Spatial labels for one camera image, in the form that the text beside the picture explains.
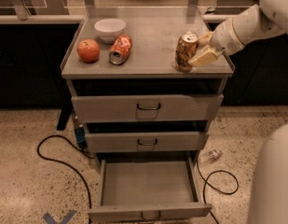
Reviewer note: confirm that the brown orange drink can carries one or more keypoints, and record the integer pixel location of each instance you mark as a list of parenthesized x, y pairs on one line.
[(185, 50)]

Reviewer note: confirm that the grey drawer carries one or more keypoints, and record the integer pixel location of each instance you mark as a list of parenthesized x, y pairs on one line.
[(146, 107), (145, 142), (149, 190)]

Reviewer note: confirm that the grey bottom drawer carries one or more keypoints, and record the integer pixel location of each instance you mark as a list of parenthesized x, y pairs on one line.
[(149, 190)]

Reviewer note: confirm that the grey drawer cabinet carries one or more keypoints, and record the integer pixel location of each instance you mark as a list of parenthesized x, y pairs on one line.
[(149, 70)]

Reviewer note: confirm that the blue power adapter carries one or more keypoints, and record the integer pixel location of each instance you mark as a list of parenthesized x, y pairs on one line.
[(80, 137)]

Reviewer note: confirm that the red apple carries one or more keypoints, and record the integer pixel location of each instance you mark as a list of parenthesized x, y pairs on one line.
[(88, 51)]

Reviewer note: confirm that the crushed orange soda can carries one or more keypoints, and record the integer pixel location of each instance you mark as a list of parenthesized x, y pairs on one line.
[(120, 51)]

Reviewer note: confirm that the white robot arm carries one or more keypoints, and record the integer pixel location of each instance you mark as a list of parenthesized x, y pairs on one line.
[(269, 18)]

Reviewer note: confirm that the white bowl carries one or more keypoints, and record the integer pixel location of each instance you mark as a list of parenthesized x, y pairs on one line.
[(108, 30)]

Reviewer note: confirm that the grey middle drawer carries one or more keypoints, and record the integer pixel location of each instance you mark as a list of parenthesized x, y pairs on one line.
[(145, 142)]

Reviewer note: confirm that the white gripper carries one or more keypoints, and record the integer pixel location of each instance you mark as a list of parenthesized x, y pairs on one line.
[(224, 36)]

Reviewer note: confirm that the clear plastic bottle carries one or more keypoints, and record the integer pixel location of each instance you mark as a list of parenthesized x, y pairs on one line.
[(210, 157)]

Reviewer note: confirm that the grey top drawer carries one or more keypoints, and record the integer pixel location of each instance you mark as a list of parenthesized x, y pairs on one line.
[(146, 107)]

